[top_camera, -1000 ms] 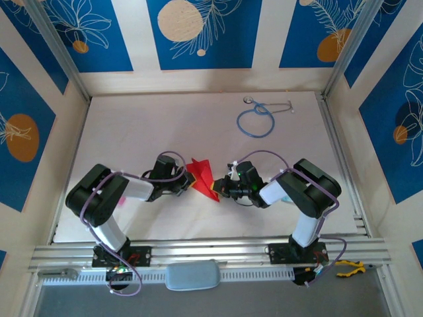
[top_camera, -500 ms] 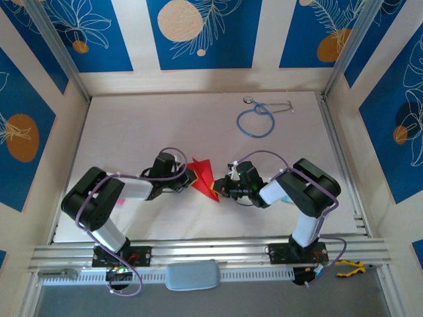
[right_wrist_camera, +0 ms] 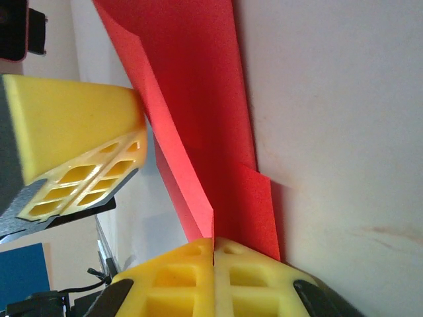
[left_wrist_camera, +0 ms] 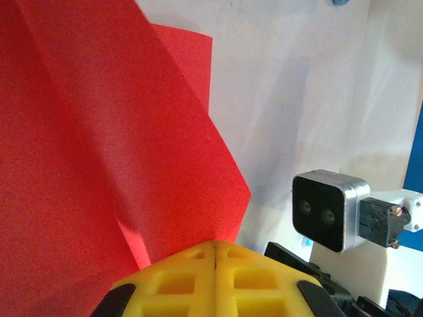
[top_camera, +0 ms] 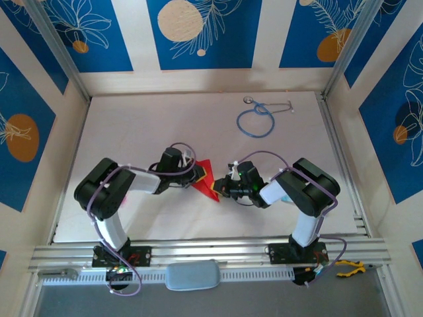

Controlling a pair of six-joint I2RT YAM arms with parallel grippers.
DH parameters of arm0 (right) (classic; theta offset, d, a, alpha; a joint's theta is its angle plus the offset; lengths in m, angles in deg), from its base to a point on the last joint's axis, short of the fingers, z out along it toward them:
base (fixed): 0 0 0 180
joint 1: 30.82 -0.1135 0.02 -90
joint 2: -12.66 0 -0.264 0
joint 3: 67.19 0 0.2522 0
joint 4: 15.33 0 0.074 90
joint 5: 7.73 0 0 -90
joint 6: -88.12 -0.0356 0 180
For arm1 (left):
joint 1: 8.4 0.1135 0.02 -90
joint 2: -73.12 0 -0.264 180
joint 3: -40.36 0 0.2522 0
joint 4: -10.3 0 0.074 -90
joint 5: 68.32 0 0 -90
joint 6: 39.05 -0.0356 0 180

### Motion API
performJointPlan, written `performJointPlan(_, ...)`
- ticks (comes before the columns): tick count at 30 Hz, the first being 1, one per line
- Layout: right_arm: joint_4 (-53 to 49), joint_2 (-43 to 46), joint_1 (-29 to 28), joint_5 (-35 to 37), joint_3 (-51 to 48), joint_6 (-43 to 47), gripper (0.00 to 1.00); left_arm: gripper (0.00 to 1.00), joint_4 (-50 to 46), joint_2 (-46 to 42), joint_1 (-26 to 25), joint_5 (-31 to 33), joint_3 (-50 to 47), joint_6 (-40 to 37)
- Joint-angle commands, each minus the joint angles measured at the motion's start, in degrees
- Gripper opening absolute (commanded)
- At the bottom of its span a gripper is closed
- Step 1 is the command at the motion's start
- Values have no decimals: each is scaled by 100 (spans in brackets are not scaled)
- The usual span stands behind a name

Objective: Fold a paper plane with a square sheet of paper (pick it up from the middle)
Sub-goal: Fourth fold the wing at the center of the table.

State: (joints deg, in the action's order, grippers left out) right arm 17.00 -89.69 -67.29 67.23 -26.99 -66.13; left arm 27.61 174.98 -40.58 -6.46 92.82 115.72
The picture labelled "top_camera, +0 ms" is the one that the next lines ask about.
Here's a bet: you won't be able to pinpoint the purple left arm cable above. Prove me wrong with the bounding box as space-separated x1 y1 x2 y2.
87 142 198 297

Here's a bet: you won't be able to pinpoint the silver metal tool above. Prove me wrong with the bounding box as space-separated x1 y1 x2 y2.
38 269 79 280

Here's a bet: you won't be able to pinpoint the grey pouch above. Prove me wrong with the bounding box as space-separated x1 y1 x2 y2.
164 260 221 291

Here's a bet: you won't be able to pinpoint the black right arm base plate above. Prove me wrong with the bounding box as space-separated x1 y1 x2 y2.
269 242 330 265

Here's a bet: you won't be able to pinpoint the white slotted cable duct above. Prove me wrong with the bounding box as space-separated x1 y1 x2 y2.
41 267 295 287

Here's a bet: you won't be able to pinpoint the aluminium corner post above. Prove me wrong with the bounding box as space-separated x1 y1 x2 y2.
24 0 92 103
322 0 386 100

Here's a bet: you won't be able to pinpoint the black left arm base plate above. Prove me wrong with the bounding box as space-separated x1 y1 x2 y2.
91 246 152 267

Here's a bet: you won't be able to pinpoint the blue stethoscope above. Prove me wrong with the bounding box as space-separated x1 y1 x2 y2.
236 95 295 137

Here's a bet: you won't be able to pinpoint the aluminium side rail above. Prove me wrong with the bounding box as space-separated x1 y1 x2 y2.
319 92 371 237

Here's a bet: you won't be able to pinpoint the red paper sheet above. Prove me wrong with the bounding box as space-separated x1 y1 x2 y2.
190 158 221 203

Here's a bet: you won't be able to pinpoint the yellow handled pliers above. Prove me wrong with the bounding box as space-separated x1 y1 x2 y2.
336 260 381 277

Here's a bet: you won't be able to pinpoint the aluminium rail beam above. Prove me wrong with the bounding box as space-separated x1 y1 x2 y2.
28 236 393 273

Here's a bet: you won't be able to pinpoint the black electronics board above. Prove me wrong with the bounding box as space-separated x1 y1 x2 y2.
104 266 134 283
292 264 331 285

